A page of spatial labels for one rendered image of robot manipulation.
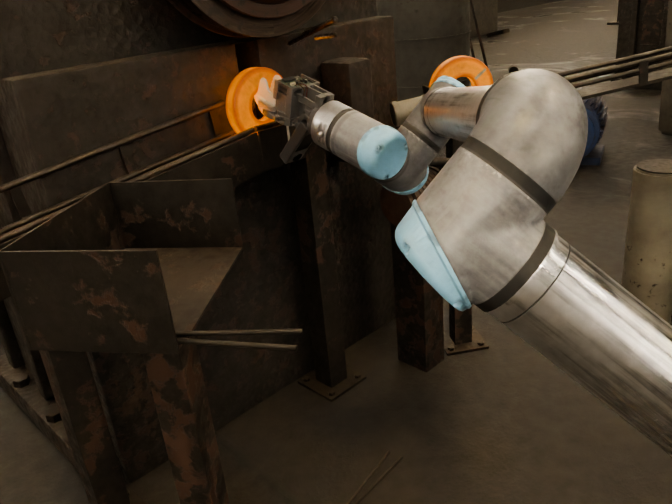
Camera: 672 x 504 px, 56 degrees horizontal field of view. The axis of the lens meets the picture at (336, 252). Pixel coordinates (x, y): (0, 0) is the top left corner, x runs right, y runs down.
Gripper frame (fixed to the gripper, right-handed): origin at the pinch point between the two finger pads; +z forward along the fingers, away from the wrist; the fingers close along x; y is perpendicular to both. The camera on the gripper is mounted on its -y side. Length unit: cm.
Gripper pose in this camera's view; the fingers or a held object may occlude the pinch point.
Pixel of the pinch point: (259, 96)
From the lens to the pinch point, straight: 136.2
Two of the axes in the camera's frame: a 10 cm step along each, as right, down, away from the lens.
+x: -7.1, 3.4, -6.2
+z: -6.9, -4.8, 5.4
